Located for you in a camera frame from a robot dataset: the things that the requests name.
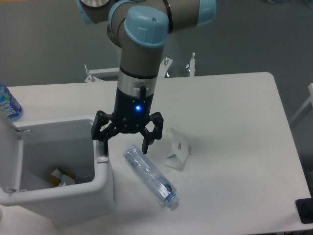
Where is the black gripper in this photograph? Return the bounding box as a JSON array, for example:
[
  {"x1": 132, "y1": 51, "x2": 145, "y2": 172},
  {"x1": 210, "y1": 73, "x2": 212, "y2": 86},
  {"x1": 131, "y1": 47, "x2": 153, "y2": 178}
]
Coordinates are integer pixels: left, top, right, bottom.
[{"x1": 91, "y1": 87, "x2": 164, "y2": 154}]

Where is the trash inside the can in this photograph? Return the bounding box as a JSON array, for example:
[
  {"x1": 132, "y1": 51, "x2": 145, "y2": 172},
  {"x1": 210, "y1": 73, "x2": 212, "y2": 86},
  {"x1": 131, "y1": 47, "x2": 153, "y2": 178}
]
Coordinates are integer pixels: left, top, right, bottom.
[{"x1": 48, "y1": 167, "x2": 95, "y2": 188}]

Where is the crushed clear plastic bottle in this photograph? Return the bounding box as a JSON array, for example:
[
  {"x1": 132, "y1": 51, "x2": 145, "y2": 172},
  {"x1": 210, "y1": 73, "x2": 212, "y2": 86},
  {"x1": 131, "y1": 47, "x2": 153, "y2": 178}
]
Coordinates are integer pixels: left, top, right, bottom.
[{"x1": 123, "y1": 144, "x2": 179, "y2": 209}]

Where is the white frame at right edge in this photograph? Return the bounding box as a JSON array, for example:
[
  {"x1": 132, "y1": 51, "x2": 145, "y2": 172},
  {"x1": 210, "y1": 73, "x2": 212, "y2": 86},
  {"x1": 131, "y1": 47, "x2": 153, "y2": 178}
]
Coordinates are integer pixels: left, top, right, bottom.
[{"x1": 289, "y1": 83, "x2": 313, "y2": 128}]

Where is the black device at table edge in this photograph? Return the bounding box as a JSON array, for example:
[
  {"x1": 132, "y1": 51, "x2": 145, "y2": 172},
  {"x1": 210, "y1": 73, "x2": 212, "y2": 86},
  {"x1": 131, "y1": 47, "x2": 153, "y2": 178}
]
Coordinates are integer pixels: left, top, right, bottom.
[{"x1": 295, "y1": 198, "x2": 313, "y2": 224}]

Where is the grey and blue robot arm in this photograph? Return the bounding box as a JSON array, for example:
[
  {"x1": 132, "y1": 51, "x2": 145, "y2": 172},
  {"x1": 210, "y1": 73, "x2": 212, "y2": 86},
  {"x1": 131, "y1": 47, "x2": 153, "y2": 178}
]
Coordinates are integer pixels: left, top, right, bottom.
[{"x1": 77, "y1": 0, "x2": 217, "y2": 155}]

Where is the crumpled white paper wrapper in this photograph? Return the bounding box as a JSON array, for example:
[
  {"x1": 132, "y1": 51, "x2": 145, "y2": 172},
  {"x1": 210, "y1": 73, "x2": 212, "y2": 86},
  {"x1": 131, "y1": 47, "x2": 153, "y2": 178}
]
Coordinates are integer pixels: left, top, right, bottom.
[{"x1": 164, "y1": 126, "x2": 191, "y2": 170}]

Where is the white plastic trash can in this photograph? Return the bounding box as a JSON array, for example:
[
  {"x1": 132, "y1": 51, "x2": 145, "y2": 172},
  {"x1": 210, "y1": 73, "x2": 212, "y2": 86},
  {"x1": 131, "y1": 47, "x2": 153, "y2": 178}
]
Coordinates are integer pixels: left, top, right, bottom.
[{"x1": 0, "y1": 115, "x2": 115, "y2": 221}]

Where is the blue labelled water bottle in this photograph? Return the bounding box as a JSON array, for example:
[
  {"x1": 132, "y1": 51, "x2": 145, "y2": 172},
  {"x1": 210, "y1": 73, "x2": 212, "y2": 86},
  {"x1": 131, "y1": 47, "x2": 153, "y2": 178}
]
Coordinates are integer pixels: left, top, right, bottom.
[{"x1": 0, "y1": 84, "x2": 23, "y2": 121}]

